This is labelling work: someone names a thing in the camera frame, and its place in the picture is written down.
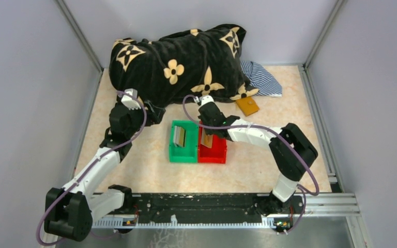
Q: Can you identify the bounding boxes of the tan leather card holder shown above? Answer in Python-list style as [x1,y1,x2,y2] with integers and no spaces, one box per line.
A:
[235,97,259,116]

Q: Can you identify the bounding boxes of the red plastic bin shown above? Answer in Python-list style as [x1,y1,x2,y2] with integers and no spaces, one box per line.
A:
[197,127,227,164]

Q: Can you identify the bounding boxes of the green plastic bin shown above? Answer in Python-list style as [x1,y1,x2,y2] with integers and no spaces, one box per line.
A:
[169,120,199,163]

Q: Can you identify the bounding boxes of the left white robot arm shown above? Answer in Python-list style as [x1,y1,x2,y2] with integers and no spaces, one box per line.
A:
[36,100,166,246]

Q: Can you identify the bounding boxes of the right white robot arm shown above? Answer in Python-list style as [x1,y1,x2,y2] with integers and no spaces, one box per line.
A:
[198,101,318,203]

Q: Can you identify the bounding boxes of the gold card in red bin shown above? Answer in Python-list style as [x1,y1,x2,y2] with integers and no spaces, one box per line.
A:
[201,133,213,148]

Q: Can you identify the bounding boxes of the cards in green bin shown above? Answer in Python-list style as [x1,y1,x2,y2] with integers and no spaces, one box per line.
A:
[173,126,186,148]

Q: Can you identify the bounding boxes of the black floral plush blanket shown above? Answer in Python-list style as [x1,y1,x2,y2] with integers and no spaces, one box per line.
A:
[109,24,258,107]

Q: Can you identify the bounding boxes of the blue striped cloth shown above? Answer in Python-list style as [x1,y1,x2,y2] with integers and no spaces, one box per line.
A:
[240,60,283,97]

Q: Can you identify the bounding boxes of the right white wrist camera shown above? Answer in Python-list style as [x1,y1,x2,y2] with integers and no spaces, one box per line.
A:
[197,95,214,106]

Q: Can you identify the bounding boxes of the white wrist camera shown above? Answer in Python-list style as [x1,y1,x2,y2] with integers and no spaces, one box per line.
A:
[197,95,214,106]
[121,88,141,110]

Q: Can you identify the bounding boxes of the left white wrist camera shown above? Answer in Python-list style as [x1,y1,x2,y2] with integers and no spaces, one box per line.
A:
[121,88,141,110]

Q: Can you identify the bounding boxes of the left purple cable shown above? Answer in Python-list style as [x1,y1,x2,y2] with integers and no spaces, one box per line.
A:
[35,90,148,246]

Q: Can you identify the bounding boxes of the purple cable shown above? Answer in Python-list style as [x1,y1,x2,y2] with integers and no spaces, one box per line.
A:
[182,94,320,235]
[35,90,148,246]

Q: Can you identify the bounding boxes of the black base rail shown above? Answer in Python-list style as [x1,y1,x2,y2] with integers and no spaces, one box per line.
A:
[101,192,306,227]

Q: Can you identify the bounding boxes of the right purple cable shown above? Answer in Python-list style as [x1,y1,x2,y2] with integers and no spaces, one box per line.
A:
[182,94,320,235]

